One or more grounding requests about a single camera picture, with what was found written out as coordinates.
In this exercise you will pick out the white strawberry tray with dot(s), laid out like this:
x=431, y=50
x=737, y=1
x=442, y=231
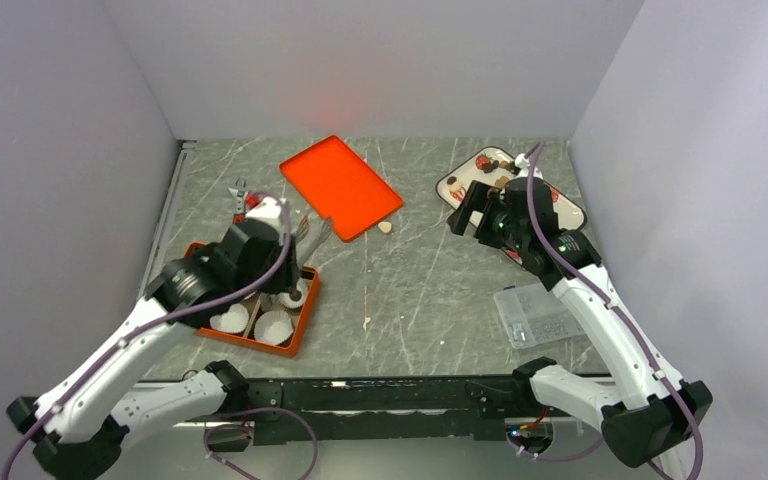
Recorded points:
x=494, y=166

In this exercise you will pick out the orange chocolate box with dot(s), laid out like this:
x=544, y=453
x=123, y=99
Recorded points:
x=257, y=304

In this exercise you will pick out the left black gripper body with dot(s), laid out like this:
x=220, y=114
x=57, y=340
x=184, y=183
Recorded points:
x=285, y=282

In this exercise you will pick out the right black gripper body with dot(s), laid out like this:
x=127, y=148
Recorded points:
x=508, y=233

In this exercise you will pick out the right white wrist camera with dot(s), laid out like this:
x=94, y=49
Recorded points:
x=522, y=167

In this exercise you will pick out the clear plastic screw box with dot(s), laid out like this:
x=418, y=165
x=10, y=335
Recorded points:
x=532, y=316

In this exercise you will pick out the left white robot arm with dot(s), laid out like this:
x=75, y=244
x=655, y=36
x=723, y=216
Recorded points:
x=81, y=426

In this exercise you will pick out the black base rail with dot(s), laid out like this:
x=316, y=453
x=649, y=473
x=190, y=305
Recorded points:
x=479, y=407

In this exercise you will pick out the white paper cup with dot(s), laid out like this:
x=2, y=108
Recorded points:
x=234, y=321
x=286, y=302
x=273, y=327

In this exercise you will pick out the orange box lid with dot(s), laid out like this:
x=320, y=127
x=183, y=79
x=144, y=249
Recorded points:
x=338, y=184

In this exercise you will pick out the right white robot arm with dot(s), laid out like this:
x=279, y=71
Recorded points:
x=650, y=407

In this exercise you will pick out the red handled adjustable wrench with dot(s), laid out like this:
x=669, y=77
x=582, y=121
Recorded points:
x=239, y=195

